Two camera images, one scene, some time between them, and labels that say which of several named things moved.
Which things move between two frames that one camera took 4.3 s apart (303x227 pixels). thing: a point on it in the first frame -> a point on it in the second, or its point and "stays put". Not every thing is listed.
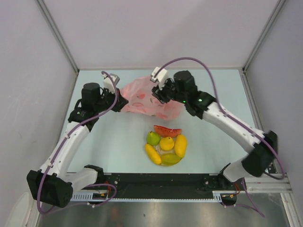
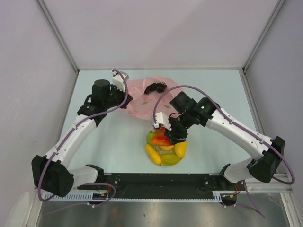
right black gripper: (159, 94) -> (174, 135)
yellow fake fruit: (153, 154) stays put
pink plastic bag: (138, 93) stays put
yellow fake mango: (181, 145) stays put
